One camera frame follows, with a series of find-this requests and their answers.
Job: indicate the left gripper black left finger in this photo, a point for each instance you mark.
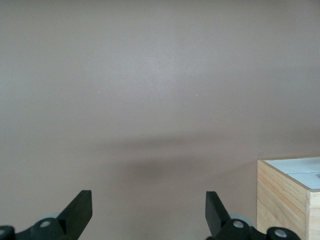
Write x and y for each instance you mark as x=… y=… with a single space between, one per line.
x=75 y=217

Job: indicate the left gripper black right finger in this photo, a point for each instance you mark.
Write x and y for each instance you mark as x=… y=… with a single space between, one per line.
x=216 y=220

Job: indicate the light wooden drawer cabinet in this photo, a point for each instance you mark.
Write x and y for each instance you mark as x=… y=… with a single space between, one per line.
x=275 y=200

